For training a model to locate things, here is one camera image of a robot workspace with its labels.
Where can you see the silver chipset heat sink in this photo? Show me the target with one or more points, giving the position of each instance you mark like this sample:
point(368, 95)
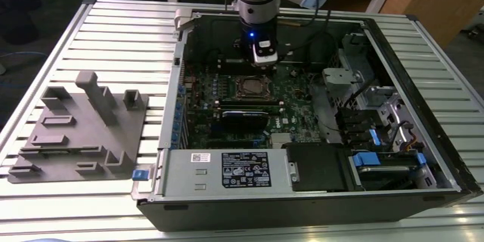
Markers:
point(281, 138)

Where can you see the grey plastic case latch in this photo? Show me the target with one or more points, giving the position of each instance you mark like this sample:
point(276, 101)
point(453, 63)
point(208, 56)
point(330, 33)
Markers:
point(182, 15)

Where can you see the green motherboard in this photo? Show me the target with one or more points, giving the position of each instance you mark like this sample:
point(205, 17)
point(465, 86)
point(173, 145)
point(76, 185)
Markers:
point(298, 114)

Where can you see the silver CPU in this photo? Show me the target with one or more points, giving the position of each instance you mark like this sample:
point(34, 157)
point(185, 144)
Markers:
point(253, 86)

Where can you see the CPU socket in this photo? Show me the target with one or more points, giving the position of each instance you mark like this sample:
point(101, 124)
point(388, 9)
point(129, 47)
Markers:
point(237, 97)

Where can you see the metal locking lever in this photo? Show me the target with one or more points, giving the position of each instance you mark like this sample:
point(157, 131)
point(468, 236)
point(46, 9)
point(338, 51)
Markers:
point(257, 99)

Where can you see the black open PC case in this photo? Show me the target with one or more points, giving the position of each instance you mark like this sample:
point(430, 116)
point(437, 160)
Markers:
point(264, 216)

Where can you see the grey power supply unit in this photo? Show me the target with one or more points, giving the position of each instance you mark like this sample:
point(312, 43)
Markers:
point(177, 168)

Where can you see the blue expansion slot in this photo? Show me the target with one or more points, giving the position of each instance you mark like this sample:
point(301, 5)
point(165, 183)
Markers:
point(260, 141)

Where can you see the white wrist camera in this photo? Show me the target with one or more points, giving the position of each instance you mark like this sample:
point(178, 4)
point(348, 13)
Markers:
point(264, 59)

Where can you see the blue disk carrier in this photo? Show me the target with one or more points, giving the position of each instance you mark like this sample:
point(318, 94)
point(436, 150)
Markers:
point(373, 137)
point(364, 159)

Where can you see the black graphics card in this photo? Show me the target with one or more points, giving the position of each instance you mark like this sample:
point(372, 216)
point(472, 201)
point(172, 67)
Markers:
point(244, 124)

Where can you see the grey metal bracket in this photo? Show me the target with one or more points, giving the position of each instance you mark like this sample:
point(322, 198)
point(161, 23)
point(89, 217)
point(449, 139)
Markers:
point(337, 79)

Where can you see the blue case latch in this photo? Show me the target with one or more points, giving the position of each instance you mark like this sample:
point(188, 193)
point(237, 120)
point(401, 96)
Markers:
point(140, 175)

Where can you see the wooden cabinet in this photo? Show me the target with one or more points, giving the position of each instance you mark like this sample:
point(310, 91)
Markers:
point(445, 4)

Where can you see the grey parts rack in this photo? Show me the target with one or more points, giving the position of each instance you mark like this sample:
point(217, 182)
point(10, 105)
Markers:
point(86, 140)

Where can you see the silver metal drive cage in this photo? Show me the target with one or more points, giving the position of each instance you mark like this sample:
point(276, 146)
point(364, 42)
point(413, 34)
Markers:
point(377, 94)

